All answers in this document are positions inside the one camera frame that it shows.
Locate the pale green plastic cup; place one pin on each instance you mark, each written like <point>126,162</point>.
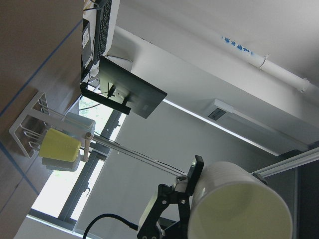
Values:
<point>230,203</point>

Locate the blue plastic cup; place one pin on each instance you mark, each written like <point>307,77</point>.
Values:
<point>80,122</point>

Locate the yellow plastic cup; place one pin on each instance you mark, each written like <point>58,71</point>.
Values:
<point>59,146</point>

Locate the grey plastic cup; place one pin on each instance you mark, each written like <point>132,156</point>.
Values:
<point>59,165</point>

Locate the black monitor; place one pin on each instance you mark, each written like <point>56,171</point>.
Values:
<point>117,84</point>

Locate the white ceiling pipe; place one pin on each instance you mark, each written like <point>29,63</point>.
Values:
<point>303,85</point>

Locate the black box with label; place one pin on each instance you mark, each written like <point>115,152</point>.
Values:
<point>86,43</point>

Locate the black keyboard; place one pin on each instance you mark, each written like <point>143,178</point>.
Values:
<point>101,29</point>

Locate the white wire cup rack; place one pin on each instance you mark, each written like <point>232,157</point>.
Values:
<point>31,126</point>

